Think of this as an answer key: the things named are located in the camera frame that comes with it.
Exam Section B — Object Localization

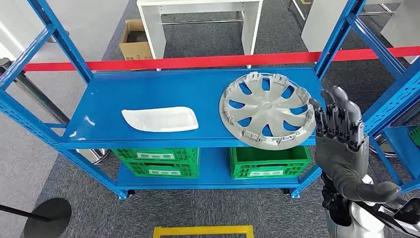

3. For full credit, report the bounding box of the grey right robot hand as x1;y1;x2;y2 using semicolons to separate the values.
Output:
310;86;403;204

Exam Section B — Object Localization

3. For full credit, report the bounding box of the grey plastic hubcap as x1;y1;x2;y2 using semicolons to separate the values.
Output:
218;71;317;151

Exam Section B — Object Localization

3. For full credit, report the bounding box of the white plastic cover part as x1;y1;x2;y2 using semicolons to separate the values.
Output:
121;106;200;133

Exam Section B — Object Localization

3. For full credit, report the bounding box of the green open plastic crate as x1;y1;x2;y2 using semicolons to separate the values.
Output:
229;146;312;180

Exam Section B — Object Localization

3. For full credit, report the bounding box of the white table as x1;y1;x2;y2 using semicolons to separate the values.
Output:
301;0;420;64
137;0;264;71

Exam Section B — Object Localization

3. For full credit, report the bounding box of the red barrier belt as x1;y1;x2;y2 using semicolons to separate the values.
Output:
23;46;420;72

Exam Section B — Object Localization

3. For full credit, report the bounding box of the open cardboard box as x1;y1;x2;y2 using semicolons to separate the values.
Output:
118;19;154;61

